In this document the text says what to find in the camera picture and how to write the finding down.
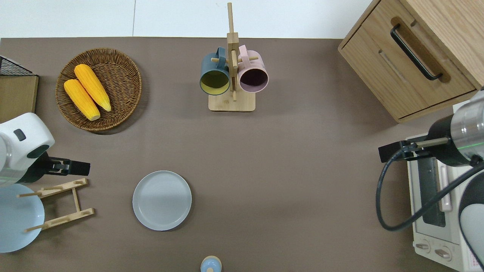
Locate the brown table mat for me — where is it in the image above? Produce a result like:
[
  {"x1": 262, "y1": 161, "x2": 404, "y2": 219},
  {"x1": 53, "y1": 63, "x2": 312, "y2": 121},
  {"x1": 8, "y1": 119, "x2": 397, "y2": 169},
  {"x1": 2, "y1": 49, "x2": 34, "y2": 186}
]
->
[{"x1": 0, "y1": 37, "x2": 460, "y2": 272}]

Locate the pink mug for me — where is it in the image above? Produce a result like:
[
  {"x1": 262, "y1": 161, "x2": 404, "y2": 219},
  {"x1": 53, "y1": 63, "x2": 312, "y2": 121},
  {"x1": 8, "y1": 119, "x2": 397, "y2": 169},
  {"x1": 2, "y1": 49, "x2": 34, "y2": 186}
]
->
[{"x1": 237, "y1": 45, "x2": 269, "y2": 93}]

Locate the bamboo plate rack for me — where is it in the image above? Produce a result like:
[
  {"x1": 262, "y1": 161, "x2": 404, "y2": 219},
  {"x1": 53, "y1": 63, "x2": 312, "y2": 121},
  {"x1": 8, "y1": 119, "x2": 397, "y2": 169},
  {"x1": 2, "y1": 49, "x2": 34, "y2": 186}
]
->
[{"x1": 17, "y1": 178, "x2": 95, "y2": 233}]

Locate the white oven door handle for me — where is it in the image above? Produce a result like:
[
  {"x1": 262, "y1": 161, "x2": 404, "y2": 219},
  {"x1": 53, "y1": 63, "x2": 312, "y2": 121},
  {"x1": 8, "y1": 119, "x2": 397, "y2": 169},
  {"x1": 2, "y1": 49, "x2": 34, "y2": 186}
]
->
[{"x1": 436, "y1": 162, "x2": 453, "y2": 213}]

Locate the light blue round plate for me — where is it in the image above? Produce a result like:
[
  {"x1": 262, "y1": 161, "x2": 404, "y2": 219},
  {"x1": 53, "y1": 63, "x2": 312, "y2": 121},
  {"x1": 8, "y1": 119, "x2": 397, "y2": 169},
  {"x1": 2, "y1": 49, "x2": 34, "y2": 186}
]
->
[{"x1": 0, "y1": 183, "x2": 45, "y2": 253}]

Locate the small wooden block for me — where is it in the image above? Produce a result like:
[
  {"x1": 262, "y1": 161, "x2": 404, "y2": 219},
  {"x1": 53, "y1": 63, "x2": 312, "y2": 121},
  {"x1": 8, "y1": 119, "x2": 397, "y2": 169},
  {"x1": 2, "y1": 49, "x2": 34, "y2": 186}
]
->
[{"x1": 208, "y1": 2, "x2": 260, "y2": 112}]

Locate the white toaster oven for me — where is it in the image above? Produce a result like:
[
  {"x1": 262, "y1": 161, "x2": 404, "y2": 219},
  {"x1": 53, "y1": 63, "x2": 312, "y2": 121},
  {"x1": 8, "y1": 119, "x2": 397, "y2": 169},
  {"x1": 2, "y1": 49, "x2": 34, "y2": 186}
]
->
[{"x1": 406, "y1": 100, "x2": 484, "y2": 272}]

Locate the black cabinet drawer handle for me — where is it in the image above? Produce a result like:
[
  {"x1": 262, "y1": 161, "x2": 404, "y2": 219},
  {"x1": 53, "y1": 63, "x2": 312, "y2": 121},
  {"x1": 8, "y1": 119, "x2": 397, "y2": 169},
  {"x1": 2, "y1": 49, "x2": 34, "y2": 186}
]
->
[{"x1": 390, "y1": 23, "x2": 443, "y2": 81}]

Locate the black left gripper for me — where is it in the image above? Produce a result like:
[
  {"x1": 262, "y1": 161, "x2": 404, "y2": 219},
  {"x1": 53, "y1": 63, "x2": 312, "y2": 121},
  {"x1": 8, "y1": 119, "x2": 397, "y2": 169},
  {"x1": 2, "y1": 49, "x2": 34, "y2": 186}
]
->
[{"x1": 17, "y1": 151, "x2": 92, "y2": 185}]

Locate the brown wicker basket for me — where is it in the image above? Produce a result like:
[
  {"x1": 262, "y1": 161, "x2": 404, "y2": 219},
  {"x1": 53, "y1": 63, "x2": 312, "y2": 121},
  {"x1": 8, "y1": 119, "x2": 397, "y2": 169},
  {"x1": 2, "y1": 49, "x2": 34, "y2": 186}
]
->
[{"x1": 56, "y1": 48, "x2": 143, "y2": 132}]

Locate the gray round plate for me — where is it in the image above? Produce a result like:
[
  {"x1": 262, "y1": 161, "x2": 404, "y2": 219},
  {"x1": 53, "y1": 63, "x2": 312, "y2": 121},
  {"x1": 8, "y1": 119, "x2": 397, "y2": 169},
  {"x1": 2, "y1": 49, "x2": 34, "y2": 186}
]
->
[{"x1": 132, "y1": 170, "x2": 192, "y2": 231}]

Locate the light wooden drawer cabinet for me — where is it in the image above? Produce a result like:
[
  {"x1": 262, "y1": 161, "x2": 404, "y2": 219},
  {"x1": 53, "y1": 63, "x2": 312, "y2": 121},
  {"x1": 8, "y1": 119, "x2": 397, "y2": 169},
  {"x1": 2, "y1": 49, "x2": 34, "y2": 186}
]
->
[{"x1": 338, "y1": 0, "x2": 484, "y2": 124}]

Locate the yellow corn cob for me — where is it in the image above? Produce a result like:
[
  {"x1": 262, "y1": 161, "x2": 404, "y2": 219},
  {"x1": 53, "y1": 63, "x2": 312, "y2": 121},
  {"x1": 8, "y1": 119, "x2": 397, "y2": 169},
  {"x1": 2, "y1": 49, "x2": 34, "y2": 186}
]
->
[
  {"x1": 64, "y1": 79, "x2": 101, "y2": 121},
  {"x1": 74, "y1": 64, "x2": 112, "y2": 112}
]

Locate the black wire mesh basket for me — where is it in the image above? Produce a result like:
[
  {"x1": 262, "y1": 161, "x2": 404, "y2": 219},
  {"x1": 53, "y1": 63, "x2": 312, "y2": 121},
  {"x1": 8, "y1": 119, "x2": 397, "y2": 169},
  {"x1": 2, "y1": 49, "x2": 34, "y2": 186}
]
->
[{"x1": 0, "y1": 56, "x2": 34, "y2": 76}]

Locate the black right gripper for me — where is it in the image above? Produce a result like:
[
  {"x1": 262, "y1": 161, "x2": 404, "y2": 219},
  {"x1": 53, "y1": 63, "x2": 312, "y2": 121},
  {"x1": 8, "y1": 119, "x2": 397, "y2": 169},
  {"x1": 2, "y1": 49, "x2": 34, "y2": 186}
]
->
[{"x1": 378, "y1": 113, "x2": 473, "y2": 167}]

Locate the black cable with metal connector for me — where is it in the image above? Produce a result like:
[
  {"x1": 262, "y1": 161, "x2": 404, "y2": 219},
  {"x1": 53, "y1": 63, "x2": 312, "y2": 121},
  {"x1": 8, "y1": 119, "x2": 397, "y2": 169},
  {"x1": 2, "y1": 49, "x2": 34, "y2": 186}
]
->
[{"x1": 375, "y1": 137, "x2": 484, "y2": 232}]

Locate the light blue round container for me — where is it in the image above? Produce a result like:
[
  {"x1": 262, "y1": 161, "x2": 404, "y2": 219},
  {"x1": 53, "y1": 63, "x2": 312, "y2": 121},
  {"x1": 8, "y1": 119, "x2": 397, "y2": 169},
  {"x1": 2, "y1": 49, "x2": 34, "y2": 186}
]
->
[{"x1": 200, "y1": 256, "x2": 222, "y2": 272}]

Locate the dark teal mug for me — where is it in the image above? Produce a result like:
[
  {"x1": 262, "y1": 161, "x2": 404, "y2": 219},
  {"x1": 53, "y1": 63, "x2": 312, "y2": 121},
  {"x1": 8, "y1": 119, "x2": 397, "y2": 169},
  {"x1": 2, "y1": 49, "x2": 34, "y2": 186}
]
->
[{"x1": 199, "y1": 46, "x2": 231, "y2": 96}]

